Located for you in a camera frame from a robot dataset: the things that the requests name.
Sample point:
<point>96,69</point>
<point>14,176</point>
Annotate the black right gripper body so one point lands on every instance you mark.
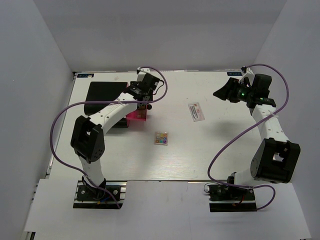
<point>239,91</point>

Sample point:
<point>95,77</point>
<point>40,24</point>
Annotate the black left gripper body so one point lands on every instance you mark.
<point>135,83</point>

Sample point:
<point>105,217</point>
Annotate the mirrored pink eyeshadow palette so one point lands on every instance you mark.
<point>142,112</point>

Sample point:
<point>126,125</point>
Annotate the clear false eyelash box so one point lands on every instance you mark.
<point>196,112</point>

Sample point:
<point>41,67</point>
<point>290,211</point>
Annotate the pink black makeup drawer organizer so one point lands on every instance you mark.
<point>108,91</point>

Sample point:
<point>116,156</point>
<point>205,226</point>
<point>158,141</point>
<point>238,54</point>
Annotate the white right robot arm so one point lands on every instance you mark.
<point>276,157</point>

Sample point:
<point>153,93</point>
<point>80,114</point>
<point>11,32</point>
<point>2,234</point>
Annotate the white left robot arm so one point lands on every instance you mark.
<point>88,134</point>

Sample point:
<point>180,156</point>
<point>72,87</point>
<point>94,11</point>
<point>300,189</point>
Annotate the colourful glitter eyeshadow palette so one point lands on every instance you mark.
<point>161,138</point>

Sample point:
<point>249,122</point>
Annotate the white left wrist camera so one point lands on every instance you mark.
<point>141,72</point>

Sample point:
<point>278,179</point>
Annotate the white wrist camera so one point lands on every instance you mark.
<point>247,76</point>
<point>141,72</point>

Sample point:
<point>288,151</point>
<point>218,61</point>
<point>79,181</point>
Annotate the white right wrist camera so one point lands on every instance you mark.
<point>247,76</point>

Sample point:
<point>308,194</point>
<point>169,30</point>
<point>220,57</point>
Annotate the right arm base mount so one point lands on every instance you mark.
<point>228,199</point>

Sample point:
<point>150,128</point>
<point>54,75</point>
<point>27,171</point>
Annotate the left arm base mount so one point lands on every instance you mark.
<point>87,198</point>

